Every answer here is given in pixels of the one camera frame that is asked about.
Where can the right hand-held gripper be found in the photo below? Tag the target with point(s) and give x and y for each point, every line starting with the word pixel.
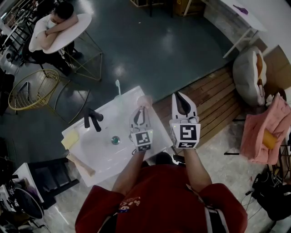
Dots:
pixel 187 134

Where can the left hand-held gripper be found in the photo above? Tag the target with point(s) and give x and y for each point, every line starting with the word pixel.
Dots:
pixel 143 138

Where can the pink cup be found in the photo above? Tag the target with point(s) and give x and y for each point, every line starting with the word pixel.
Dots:
pixel 144 100

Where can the white toothbrush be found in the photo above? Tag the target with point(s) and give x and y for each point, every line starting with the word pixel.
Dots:
pixel 117 85

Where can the person's right forearm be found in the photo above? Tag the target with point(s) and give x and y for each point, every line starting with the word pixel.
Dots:
pixel 196 170

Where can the person's left forearm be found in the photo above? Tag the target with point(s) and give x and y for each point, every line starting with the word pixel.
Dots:
pixel 128 173

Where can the sink drain plug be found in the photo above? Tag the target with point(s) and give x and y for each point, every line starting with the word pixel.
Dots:
pixel 115 140

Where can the wooden slat platform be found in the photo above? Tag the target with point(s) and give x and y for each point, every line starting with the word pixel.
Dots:
pixel 213 97

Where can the grey round cushion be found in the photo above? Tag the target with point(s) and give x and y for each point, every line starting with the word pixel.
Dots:
pixel 244 79

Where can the yellow sponge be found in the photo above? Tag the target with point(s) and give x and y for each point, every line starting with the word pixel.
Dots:
pixel 70 138

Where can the wooden stick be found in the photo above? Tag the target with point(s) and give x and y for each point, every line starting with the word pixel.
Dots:
pixel 81 165

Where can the pink covered chair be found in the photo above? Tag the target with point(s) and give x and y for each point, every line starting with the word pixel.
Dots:
pixel 252 136

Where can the person's red shirt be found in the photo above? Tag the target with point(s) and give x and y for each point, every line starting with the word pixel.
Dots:
pixel 159 198

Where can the orange cushion insert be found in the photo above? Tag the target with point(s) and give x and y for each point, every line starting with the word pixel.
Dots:
pixel 259 66

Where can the orange bolster cushion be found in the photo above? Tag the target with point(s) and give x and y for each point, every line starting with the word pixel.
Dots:
pixel 269 139

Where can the cardboard box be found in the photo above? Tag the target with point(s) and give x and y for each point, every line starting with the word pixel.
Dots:
pixel 188 6

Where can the black stand with white top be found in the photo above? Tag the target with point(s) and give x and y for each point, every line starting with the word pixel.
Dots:
pixel 52 177

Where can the dark blue chair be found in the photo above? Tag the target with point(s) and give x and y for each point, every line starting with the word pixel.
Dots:
pixel 161 5

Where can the round white table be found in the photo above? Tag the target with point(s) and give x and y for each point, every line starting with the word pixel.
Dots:
pixel 77 29

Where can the long white table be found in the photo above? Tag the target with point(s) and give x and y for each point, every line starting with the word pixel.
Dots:
pixel 245 16

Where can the wooden crate shelf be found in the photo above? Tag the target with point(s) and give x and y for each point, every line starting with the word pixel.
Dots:
pixel 138 2

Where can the purple object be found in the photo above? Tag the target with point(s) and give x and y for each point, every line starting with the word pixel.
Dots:
pixel 241 9

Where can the black bag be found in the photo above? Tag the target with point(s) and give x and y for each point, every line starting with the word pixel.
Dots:
pixel 275 195

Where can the black office chair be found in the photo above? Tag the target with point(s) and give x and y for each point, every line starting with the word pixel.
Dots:
pixel 5 91

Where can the black round basin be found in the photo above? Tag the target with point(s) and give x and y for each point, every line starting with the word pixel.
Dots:
pixel 26 203

